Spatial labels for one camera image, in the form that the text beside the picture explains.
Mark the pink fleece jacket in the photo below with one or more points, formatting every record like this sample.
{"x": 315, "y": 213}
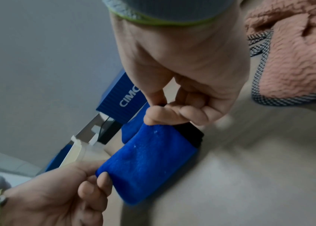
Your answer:
{"x": 297, "y": 53}

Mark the blue sock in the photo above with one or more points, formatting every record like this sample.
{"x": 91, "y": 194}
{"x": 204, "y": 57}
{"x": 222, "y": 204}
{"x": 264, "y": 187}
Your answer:
{"x": 131, "y": 130}
{"x": 149, "y": 163}

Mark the blue box with white print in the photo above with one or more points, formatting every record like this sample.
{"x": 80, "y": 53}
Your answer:
{"x": 120, "y": 97}

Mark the white plastic box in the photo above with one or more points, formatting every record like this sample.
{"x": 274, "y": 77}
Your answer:
{"x": 4, "y": 163}

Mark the person's right hand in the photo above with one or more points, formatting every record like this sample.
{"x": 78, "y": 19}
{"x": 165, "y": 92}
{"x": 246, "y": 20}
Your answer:
{"x": 186, "y": 57}

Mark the person's left hand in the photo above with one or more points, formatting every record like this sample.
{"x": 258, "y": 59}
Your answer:
{"x": 43, "y": 198}

